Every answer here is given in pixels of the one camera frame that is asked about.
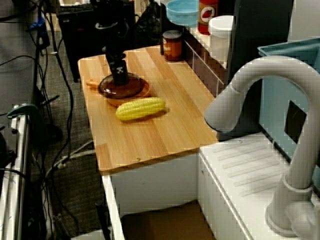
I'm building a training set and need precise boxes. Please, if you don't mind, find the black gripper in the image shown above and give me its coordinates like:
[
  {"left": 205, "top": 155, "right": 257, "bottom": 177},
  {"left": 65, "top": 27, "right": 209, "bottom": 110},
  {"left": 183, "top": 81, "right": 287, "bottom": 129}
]
[{"left": 101, "top": 46, "right": 130, "bottom": 87}]

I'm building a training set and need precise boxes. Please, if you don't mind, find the brown lid with yellow knob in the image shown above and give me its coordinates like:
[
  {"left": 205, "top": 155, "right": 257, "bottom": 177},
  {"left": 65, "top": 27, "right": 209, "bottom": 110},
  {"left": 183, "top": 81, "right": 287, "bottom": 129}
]
[{"left": 97, "top": 72, "right": 146, "bottom": 99}]

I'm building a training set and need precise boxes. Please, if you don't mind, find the orange toy frying pan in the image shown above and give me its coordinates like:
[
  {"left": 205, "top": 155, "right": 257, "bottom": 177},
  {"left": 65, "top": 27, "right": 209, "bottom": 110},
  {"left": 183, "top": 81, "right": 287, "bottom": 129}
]
[{"left": 86, "top": 77, "right": 152, "bottom": 108}]

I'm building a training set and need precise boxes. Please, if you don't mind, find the yellow toy corn cob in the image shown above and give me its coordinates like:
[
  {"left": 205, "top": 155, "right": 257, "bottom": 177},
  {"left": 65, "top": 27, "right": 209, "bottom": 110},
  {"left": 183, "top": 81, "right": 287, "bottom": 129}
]
[{"left": 115, "top": 96, "right": 167, "bottom": 122}]

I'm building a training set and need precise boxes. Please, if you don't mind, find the toy beans can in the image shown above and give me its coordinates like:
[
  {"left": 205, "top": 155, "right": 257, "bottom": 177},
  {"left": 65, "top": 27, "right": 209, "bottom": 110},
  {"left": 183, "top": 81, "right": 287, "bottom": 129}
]
[{"left": 162, "top": 29, "right": 183, "bottom": 62}]

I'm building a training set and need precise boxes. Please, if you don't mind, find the dark tiled backsplash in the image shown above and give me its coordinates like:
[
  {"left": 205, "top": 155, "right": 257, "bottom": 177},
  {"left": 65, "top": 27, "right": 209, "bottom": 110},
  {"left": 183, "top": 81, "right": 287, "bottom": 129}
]
[{"left": 183, "top": 24, "right": 235, "bottom": 98}]

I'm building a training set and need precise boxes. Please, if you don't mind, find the light blue bowl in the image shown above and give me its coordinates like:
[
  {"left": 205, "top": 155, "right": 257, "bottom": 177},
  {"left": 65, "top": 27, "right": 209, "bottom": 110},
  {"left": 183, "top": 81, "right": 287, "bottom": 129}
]
[{"left": 165, "top": 0, "right": 200, "bottom": 28}]

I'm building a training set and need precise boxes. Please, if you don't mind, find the blue connector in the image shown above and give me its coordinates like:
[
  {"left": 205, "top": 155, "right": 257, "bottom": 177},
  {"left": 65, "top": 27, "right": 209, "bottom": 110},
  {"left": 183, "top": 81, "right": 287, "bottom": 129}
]
[{"left": 26, "top": 16, "right": 48, "bottom": 33}]

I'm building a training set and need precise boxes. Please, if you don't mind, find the green power drill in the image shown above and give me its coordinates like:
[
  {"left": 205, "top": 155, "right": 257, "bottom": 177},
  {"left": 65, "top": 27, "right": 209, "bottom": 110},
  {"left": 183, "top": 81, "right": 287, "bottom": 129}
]
[{"left": 6, "top": 103, "right": 40, "bottom": 120}]

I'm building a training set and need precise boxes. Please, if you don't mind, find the red sauce bottle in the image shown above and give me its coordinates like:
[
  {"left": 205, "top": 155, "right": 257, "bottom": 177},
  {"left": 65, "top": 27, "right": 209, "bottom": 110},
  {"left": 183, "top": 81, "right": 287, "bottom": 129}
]
[{"left": 198, "top": 0, "right": 219, "bottom": 36}]

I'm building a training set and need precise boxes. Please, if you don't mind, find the white lidded container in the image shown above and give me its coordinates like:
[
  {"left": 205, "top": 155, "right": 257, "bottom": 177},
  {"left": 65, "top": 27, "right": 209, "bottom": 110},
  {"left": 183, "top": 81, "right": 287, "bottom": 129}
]
[{"left": 207, "top": 15, "right": 235, "bottom": 68}]

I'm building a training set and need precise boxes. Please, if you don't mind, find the white toy kitchen unit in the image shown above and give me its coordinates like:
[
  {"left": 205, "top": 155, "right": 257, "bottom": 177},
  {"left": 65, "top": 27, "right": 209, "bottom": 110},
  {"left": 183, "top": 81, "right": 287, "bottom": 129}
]
[{"left": 101, "top": 132, "right": 320, "bottom": 240}]

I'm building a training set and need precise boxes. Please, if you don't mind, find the black device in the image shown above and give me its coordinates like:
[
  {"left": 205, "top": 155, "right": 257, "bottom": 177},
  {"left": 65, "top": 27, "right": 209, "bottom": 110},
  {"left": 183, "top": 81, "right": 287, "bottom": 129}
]
[{"left": 0, "top": 129, "right": 16, "bottom": 171}]

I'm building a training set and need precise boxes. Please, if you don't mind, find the dark grey upright panel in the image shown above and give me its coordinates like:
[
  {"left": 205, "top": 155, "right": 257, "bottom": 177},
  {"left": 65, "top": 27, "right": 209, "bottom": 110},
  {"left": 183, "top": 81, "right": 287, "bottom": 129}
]
[{"left": 216, "top": 0, "right": 295, "bottom": 142}]

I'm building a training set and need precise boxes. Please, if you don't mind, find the grey toy faucet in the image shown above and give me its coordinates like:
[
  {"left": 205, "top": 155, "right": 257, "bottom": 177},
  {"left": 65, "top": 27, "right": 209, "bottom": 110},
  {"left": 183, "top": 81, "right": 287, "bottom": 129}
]
[{"left": 203, "top": 55, "right": 320, "bottom": 238}]

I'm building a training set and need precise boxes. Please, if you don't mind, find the teal plastic bin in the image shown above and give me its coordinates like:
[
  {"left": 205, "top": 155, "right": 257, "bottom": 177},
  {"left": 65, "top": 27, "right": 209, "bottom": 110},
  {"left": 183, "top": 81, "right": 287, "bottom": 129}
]
[{"left": 257, "top": 37, "right": 320, "bottom": 182}]

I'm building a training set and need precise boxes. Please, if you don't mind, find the black cable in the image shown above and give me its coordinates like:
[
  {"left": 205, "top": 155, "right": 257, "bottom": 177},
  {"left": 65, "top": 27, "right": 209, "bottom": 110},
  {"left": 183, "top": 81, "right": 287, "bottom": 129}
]
[{"left": 47, "top": 12, "right": 76, "bottom": 226}]

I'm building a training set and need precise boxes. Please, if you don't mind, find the black wire mesh rack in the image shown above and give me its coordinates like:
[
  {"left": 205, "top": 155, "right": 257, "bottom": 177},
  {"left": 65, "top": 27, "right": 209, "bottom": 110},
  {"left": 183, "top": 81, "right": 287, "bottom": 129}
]
[{"left": 134, "top": 0, "right": 163, "bottom": 45}]

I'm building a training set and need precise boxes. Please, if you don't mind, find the white cable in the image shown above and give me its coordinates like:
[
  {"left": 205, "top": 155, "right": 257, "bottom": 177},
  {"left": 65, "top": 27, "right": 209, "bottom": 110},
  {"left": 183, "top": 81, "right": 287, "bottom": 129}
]
[{"left": 46, "top": 139, "right": 97, "bottom": 177}]

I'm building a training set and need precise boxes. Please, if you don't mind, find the aluminium frame rail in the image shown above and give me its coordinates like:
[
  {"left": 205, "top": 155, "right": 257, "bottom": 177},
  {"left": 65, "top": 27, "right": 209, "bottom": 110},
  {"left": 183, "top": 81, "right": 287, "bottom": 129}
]
[{"left": 0, "top": 109, "right": 33, "bottom": 240}]

